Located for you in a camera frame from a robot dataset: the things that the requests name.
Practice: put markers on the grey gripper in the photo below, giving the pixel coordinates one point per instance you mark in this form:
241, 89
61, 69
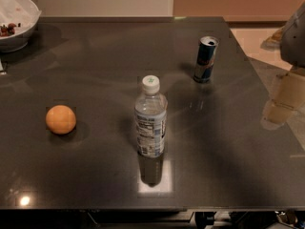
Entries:
294, 43

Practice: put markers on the clear plastic water bottle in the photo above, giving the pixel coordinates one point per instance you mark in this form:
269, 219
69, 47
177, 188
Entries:
150, 111

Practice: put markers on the redbull can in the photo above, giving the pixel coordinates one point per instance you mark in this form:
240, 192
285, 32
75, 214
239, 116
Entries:
205, 59

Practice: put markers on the orange fruit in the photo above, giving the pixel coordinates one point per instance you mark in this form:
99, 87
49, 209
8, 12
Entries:
60, 119

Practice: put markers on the white bowl with snacks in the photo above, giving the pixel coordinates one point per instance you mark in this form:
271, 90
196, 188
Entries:
18, 19

